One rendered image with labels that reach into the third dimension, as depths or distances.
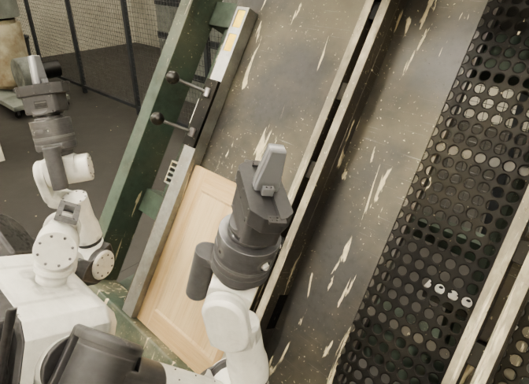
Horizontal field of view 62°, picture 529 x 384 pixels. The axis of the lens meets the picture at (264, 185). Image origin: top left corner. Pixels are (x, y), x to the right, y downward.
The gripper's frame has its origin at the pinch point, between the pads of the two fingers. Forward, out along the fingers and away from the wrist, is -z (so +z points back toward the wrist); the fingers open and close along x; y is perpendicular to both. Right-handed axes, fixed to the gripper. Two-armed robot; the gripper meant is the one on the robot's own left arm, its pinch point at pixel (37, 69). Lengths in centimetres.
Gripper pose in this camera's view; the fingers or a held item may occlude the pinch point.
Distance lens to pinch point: 112.0
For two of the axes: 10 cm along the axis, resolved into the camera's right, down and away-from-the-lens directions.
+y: -2.0, 2.7, -9.4
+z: 1.4, 9.6, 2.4
